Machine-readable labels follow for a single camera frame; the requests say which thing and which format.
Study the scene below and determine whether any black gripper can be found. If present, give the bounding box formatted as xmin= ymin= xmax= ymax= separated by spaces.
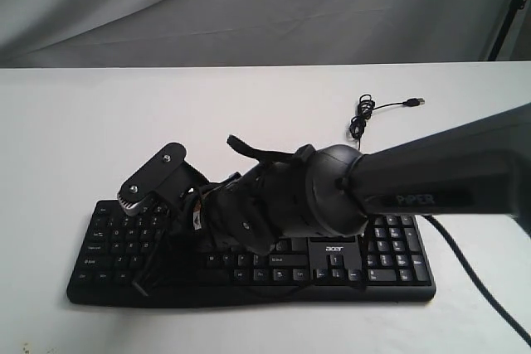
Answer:
xmin=132 ymin=162 xmax=280 ymax=297

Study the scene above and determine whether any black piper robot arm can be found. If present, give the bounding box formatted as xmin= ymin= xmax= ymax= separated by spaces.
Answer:
xmin=119 ymin=105 xmax=530 ymax=295

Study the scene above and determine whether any black acer keyboard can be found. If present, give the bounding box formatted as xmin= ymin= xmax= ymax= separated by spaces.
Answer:
xmin=66 ymin=200 xmax=436 ymax=309

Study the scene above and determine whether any grey backdrop cloth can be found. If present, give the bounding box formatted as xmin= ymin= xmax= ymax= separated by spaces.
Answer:
xmin=1 ymin=0 xmax=511 ymax=68

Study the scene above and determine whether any black tripod stand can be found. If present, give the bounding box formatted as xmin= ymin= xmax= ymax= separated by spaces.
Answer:
xmin=486 ymin=0 xmax=528 ymax=61

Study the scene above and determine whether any black USB cable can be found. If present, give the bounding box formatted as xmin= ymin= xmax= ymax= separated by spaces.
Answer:
xmin=346 ymin=94 xmax=426 ymax=151

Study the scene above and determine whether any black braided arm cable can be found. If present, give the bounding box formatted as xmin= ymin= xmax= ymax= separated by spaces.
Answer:
xmin=418 ymin=212 xmax=531 ymax=354

